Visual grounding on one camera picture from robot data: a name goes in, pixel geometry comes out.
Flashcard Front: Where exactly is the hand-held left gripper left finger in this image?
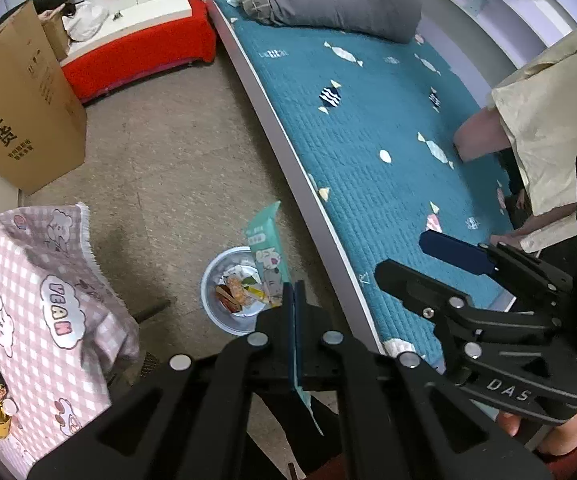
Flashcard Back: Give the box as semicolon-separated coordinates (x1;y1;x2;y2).
28;282;296;480

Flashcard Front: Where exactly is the pink checked tablecloth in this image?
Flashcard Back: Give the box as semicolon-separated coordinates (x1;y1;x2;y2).
0;202;142;463

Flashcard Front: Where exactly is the red low bench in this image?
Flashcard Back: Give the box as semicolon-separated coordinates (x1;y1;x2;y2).
62;0;218;106

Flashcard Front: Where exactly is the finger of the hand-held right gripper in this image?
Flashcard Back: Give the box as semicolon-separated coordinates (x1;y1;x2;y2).
374;259;559;341
418;230;574;293

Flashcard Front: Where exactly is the small cardboard box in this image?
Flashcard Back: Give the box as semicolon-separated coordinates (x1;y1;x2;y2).
38;4;72;61

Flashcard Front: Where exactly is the teal bed mattress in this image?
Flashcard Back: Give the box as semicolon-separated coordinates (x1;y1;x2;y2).
208;0;534;366

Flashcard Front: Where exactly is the orange snack packet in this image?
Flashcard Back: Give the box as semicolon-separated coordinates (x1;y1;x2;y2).
228;277;249;306

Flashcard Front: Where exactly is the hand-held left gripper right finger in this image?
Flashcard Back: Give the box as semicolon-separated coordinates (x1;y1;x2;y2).
294;281;554;480

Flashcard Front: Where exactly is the large cardboard box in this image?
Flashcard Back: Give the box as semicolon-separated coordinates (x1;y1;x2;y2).
0;0;88;196

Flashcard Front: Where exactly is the light green bunk bed frame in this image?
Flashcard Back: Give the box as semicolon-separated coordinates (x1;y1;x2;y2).
202;0;577;361

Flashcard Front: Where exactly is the white bag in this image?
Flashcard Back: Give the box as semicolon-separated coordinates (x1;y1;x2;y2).
63;0;110;43

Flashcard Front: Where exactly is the blue plastic basin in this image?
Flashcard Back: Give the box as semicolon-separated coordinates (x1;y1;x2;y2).
201;246;289;337

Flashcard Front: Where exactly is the white bench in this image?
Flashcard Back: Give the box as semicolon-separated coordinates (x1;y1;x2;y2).
61;0;192;67

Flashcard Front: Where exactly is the purple white bed shelf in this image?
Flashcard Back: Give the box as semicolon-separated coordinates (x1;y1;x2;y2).
393;0;577;61

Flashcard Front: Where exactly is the person's right hand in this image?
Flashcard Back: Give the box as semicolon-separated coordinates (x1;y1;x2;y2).
495;395;577;458

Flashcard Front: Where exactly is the green snack packet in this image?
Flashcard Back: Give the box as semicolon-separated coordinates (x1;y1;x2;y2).
242;201;325;436

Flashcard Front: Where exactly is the cream hanging sweater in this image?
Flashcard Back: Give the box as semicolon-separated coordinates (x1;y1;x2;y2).
491;20;577;253

